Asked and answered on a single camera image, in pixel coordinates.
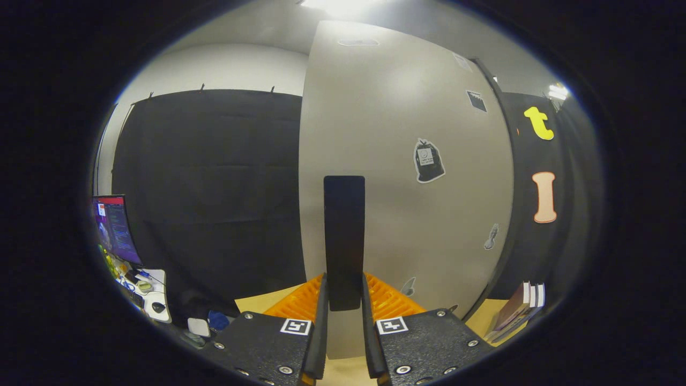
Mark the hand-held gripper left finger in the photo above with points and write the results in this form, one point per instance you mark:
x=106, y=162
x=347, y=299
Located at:
x=319, y=332

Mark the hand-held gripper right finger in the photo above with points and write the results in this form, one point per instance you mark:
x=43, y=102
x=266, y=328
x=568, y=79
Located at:
x=370, y=332

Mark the beige cabinet door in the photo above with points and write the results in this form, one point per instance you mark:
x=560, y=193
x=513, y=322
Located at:
x=402, y=118

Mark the blue cloth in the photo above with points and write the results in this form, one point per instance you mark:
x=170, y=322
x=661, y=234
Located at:
x=218, y=320

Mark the white square pad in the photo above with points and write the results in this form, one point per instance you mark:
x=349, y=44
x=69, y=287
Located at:
x=199, y=327

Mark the black computer mouse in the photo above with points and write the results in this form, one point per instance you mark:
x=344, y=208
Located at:
x=158, y=307

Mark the white desk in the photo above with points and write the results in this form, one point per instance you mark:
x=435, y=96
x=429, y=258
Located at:
x=159, y=279

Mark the black backdrop cloth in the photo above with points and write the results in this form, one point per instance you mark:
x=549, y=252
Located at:
x=214, y=187

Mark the yellow green object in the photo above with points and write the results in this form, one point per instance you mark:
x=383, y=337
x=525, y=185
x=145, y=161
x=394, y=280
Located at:
x=109, y=262

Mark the computer monitor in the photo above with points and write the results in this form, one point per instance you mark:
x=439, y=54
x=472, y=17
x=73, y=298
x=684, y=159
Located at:
x=117, y=230

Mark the large ceiling light panel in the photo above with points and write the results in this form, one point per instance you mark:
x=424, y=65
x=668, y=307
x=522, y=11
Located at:
x=337, y=5

